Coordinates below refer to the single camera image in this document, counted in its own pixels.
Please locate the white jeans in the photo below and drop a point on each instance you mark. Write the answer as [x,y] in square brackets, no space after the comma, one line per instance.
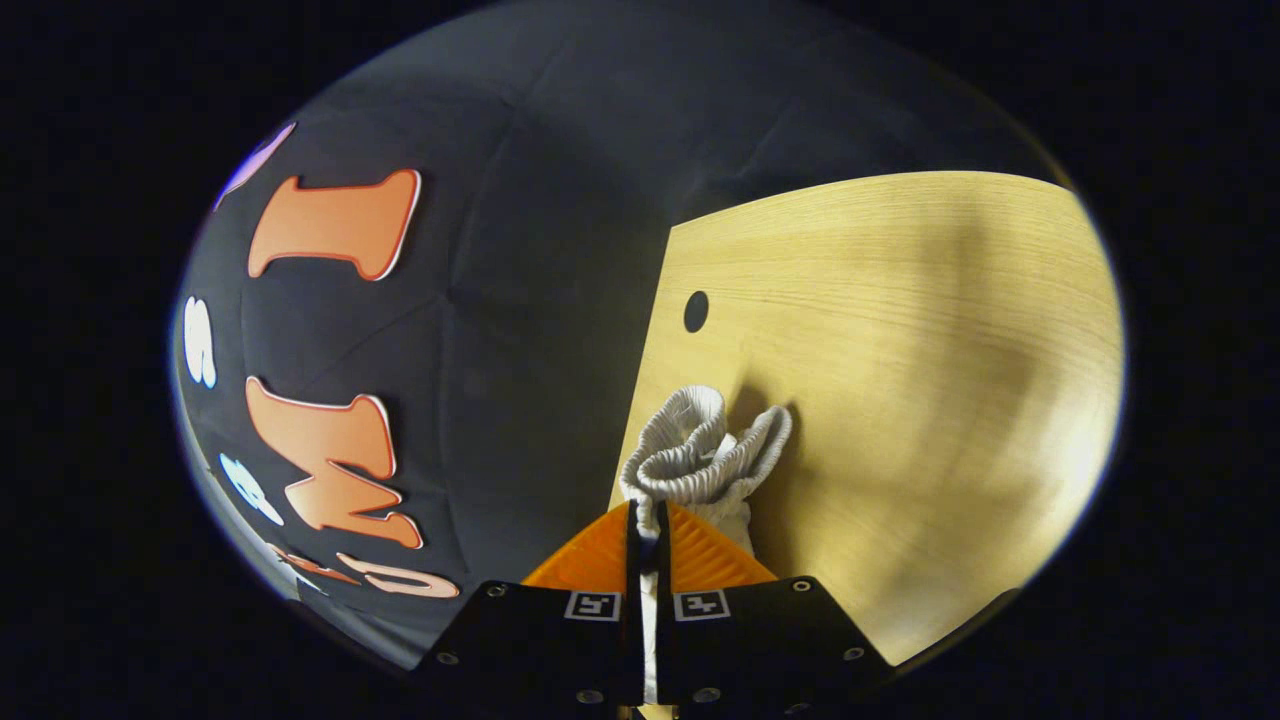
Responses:
[700,450]

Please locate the black backdrop cloth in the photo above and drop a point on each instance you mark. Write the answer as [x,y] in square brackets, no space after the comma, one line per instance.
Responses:
[520,300]

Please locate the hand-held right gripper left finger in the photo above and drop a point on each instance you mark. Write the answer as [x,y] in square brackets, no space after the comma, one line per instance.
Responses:
[634,620]

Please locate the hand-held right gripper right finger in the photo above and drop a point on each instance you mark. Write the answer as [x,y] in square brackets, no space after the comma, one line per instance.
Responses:
[664,620]

